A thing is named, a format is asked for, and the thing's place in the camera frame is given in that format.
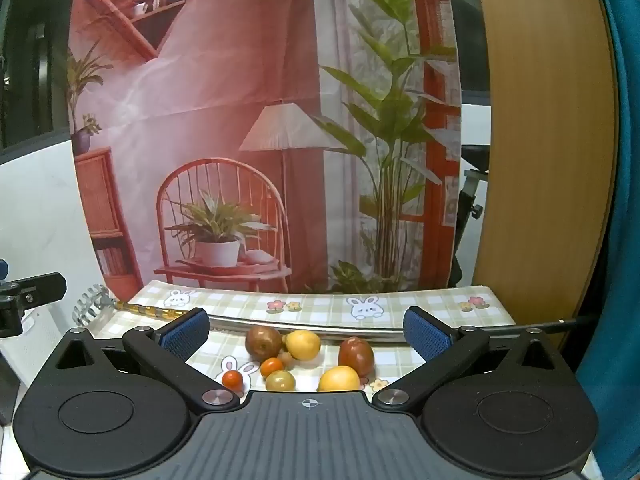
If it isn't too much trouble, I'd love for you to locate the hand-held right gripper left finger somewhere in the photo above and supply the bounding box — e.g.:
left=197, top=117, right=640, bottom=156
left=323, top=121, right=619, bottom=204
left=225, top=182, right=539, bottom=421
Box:
left=52, top=307, right=243, bottom=411

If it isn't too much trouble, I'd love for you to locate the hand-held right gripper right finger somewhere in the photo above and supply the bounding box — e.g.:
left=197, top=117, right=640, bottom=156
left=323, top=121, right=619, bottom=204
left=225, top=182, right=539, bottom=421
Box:
left=370, top=305, right=576, bottom=411

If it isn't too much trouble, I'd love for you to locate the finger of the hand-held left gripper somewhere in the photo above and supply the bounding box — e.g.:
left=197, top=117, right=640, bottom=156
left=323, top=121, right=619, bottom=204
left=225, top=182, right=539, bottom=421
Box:
left=0, top=272, right=67, bottom=311

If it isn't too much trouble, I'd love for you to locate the dark red apple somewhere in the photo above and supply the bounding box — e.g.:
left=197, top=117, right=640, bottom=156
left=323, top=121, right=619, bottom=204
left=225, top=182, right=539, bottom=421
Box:
left=338, top=336, right=376, bottom=378

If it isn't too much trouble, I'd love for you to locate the brownish red apple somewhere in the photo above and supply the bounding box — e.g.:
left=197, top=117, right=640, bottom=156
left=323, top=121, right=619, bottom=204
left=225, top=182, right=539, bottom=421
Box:
left=245, top=326, right=283, bottom=362

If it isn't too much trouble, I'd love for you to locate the large yellow grapefruit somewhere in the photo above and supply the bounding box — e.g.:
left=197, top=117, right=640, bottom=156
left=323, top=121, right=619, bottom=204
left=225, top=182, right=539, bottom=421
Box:
left=318, top=366, right=362, bottom=393

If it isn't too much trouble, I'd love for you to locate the greenish yellow mandarin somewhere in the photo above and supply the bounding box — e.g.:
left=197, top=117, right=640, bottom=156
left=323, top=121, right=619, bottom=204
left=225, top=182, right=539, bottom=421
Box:
left=265, top=370, right=297, bottom=392

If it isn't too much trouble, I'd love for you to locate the yellow lemon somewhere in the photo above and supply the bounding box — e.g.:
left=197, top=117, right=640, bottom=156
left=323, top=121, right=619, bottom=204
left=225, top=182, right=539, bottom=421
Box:
left=284, top=330, right=322, bottom=361

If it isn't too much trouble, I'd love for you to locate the telescopic metal pole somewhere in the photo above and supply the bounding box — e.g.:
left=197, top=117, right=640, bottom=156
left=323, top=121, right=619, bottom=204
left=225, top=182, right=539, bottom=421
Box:
left=72, top=284, right=598, bottom=346

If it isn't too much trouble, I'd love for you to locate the checked bunny tablecloth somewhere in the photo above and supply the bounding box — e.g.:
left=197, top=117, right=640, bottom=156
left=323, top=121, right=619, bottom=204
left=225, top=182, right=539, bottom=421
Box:
left=92, top=280, right=523, bottom=396

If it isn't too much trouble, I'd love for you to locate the black stand with seat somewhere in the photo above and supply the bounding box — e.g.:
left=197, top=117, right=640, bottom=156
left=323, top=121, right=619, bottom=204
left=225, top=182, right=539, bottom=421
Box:
left=457, top=145, right=493, bottom=271

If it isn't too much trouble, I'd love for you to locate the teal cloth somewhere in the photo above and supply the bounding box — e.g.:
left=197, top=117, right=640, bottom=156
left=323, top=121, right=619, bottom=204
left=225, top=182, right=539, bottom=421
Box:
left=575, top=0, right=640, bottom=480

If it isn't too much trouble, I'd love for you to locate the dark window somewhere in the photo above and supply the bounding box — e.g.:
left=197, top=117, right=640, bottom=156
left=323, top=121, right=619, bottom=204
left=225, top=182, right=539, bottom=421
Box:
left=0, top=0, right=83, bottom=151

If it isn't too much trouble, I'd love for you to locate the printed room backdrop cloth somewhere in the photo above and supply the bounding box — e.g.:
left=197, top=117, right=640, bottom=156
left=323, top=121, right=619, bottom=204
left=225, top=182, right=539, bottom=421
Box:
left=67, top=0, right=463, bottom=293

